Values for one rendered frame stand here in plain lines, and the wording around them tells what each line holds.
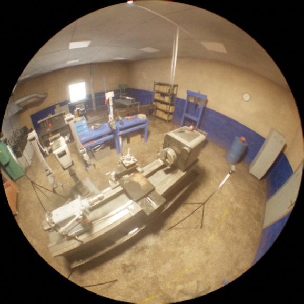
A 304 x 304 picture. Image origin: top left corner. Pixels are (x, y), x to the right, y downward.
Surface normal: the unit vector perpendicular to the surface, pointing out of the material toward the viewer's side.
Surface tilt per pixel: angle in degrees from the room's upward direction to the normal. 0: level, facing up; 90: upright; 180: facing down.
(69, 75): 90
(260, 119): 90
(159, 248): 0
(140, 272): 0
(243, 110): 90
